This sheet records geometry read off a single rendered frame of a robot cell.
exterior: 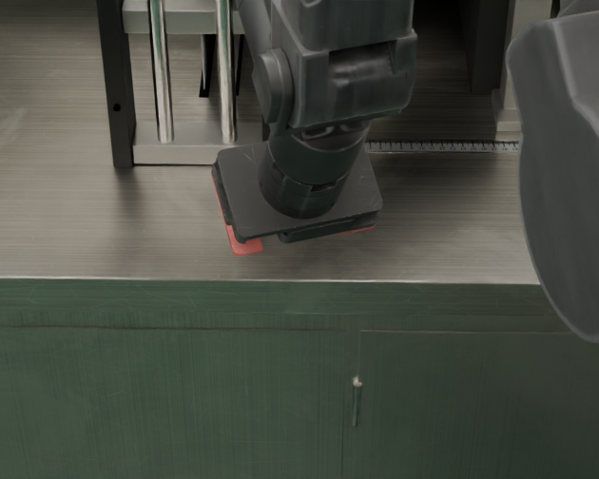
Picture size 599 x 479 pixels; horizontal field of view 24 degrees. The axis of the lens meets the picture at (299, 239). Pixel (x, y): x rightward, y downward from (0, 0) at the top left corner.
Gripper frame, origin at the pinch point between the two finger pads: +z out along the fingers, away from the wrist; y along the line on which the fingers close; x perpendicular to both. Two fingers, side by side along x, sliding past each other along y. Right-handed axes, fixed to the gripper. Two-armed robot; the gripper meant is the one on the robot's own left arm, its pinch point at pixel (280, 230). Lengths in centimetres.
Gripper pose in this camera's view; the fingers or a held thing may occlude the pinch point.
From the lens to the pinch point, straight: 101.3
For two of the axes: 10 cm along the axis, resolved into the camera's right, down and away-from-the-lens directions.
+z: -1.5, 3.7, 9.2
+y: -9.5, 2.0, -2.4
